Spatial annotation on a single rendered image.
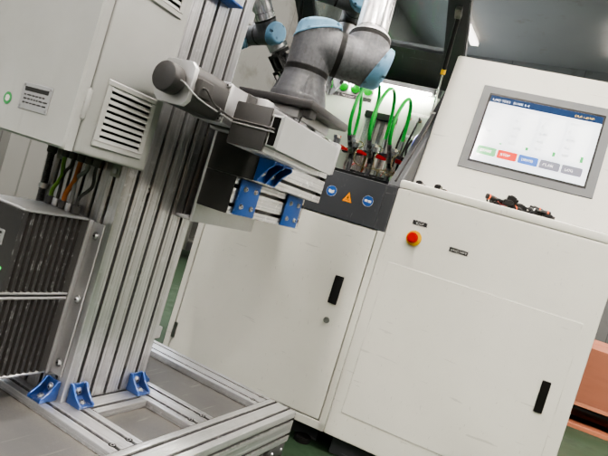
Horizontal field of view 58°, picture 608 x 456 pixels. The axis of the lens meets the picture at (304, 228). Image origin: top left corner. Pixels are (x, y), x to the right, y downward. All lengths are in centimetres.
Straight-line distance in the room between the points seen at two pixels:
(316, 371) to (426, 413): 39
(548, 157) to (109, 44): 157
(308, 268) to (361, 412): 52
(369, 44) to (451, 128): 80
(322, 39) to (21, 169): 316
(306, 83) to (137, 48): 47
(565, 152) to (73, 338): 170
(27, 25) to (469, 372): 152
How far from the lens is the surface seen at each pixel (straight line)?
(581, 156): 219
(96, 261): 128
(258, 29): 200
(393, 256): 189
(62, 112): 109
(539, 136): 221
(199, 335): 215
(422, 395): 191
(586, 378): 383
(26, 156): 432
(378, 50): 150
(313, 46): 146
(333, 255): 193
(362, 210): 192
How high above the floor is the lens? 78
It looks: 2 degrees down
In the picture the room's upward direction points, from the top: 17 degrees clockwise
